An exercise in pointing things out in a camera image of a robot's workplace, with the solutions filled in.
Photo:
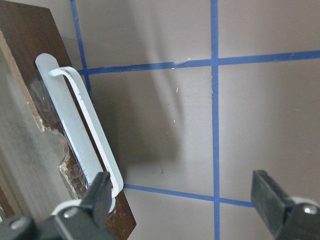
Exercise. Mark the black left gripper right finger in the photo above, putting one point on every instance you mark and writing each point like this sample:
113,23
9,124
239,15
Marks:
271,202

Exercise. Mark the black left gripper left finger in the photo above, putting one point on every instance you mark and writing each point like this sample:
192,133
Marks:
98,199

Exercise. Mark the dark wooden drawer white handle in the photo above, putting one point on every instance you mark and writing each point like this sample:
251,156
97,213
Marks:
52,145

